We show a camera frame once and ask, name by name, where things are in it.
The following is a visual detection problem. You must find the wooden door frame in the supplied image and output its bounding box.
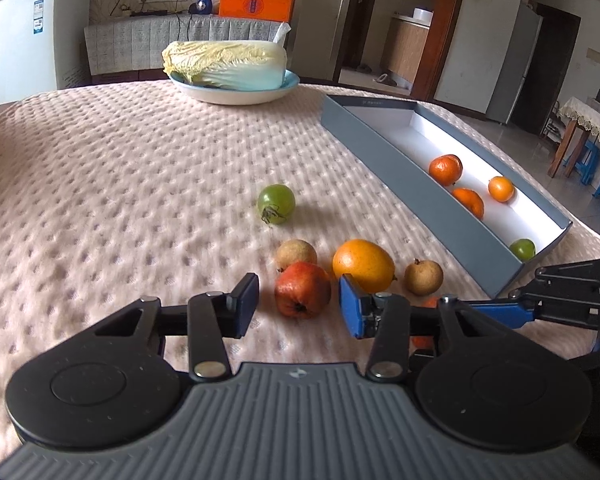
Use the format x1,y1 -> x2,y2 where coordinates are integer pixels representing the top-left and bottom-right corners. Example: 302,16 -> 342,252
410,0 -> 473,101

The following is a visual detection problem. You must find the green tomato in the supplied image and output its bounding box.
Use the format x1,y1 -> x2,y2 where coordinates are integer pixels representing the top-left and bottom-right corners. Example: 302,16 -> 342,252
257,184 -> 297,226
509,238 -> 536,262

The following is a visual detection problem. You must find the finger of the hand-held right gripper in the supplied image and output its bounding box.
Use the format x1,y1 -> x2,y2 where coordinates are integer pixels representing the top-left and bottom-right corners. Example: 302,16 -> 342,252
457,257 -> 600,331
570,327 -> 600,386

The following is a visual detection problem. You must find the dark orange mandarin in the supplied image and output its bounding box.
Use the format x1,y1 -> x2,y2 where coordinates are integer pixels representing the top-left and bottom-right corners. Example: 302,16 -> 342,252
451,187 -> 485,221
428,154 -> 464,186

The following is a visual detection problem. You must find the napa cabbage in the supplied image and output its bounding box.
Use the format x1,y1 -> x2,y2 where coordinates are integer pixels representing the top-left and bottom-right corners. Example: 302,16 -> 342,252
161,40 -> 288,92

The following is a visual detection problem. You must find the small red apple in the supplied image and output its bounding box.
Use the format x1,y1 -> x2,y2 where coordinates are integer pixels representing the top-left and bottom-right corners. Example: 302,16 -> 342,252
411,297 -> 441,350
274,261 -> 332,320

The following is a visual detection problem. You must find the grey shallow box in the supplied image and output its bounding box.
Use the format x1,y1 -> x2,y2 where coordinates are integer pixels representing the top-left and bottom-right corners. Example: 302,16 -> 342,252
320,94 -> 574,298

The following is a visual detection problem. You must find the silver refrigerator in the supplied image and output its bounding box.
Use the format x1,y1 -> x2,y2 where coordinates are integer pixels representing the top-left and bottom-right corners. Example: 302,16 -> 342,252
486,4 -> 544,125

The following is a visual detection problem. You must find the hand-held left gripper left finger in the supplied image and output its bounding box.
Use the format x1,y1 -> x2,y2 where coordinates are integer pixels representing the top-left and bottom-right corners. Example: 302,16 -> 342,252
95,272 -> 261,382

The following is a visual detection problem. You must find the table with lace cloth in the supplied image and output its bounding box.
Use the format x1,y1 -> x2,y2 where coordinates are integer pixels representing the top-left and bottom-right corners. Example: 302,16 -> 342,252
547,96 -> 600,178

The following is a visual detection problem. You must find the wooden kitchen cabinet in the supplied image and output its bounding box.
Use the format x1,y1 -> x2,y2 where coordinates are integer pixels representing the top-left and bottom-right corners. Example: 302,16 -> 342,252
380,15 -> 431,92

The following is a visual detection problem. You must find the cloth-covered cabinet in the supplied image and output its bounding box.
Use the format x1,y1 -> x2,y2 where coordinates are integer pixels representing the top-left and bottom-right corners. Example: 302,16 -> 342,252
83,14 -> 293,85

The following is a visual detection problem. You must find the yellow-orange orange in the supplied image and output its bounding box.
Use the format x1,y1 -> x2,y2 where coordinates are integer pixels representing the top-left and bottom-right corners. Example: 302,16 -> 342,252
332,239 -> 397,295

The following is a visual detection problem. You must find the white and blue plate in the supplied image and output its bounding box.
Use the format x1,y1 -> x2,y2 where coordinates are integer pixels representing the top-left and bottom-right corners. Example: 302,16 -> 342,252
169,67 -> 301,106

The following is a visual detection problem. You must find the small brown fruit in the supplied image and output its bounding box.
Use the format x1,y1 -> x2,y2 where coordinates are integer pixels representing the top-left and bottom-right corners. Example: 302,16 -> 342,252
275,239 -> 318,273
405,258 -> 444,296

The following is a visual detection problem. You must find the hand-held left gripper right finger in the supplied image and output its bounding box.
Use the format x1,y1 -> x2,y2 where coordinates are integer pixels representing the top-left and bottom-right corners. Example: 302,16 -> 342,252
339,274 -> 486,381

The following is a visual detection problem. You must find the pink quilted table cover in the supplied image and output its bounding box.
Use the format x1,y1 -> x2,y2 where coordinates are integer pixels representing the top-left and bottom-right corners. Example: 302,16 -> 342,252
0,80 -> 600,466

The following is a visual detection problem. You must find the smooth small orange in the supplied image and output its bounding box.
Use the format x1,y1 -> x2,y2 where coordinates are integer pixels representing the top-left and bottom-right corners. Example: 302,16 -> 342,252
488,176 -> 516,204

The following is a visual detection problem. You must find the white chest fridge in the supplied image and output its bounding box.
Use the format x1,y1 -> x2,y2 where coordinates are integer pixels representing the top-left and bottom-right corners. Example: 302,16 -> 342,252
0,0 -> 92,111

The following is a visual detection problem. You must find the grey door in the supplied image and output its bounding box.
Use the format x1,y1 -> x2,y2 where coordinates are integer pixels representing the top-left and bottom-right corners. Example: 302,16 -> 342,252
290,0 -> 356,81

